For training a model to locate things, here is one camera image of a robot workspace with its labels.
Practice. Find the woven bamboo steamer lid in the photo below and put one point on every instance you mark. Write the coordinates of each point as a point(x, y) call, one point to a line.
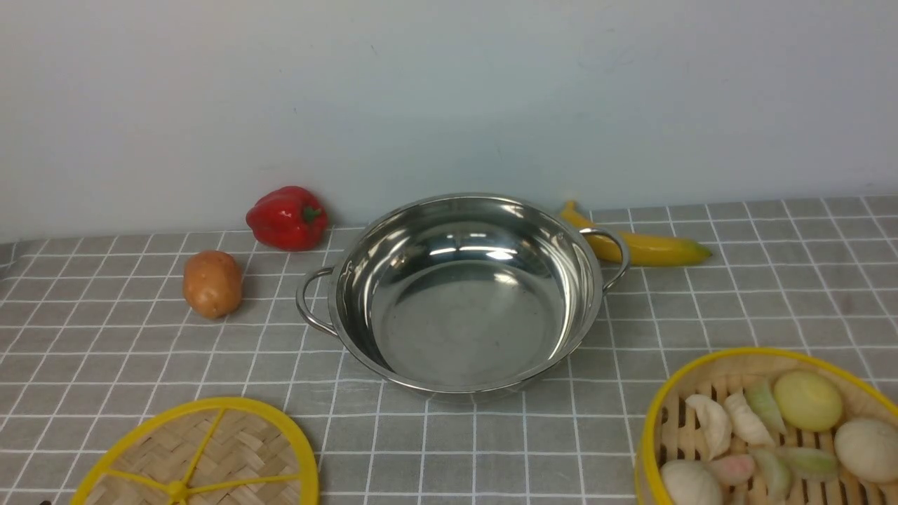
point(226, 450)

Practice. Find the bamboo steamer basket yellow rim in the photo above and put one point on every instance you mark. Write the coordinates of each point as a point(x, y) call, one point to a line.
point(672, 430)

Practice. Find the pink dumpling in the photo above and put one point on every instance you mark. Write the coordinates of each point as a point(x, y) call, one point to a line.
point(731, 471)

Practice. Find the white round bun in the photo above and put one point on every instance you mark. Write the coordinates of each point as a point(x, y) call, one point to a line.
point(868, 449)

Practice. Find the white bun near rim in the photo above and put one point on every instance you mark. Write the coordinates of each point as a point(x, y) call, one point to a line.
point(690, 482)

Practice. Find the grey checkered tablecloth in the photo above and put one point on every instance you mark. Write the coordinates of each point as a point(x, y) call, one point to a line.
point(96, 337)

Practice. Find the yellow-green round bun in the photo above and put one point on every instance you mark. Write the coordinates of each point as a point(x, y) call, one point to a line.
point(808, 401)

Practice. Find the green dumpling lower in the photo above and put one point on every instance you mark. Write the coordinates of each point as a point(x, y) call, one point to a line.
point(777, 476)

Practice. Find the stainless steel pot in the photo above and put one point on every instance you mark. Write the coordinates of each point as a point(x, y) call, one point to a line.
point(465, 297)

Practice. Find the brown potato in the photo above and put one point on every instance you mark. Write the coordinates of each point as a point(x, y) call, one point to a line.
point(212, 284)

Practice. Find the green dumpling centre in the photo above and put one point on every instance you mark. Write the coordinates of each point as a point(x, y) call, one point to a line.
point(810, 463)

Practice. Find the yellow banana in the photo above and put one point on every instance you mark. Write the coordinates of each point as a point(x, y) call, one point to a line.
point(650, 250)

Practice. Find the pale white dumpling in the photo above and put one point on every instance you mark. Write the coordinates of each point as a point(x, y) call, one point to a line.
point(745, 424)

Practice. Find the red bell pepper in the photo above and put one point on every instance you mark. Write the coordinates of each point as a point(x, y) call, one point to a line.
point(290, 218)

